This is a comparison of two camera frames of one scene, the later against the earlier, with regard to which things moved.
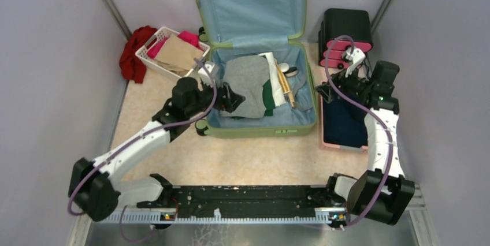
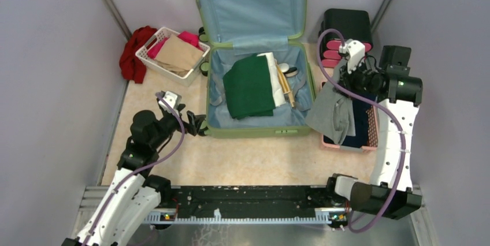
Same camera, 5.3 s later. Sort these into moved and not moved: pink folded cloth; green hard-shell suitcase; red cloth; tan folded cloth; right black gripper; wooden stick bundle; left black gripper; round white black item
Moved: right black gripper; left black gripper
Not moved: green hard-shell suitcase; red cloth; wooden stick bundle; pink folded cloth; round white black item; tan folded cloth
